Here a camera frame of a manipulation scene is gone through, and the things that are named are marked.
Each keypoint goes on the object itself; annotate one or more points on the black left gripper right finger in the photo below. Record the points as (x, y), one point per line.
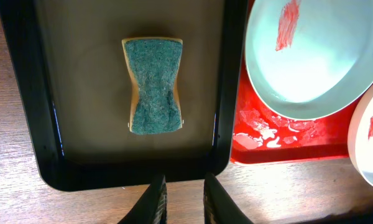
(219, 208)

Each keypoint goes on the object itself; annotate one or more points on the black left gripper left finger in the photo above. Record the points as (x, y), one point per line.
(151, 208)

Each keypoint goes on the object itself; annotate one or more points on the pale green plate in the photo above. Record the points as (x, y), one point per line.
(309, 59)

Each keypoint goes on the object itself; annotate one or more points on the white plate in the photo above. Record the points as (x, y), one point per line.
(360, 137)

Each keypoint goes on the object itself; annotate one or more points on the green yellow sponge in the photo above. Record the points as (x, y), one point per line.
(153, 64)

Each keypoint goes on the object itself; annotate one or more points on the red plastic tray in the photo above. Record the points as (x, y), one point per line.
(261, 135)

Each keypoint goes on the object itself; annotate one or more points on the black rectangular tray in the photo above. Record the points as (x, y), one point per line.
(76, 90)

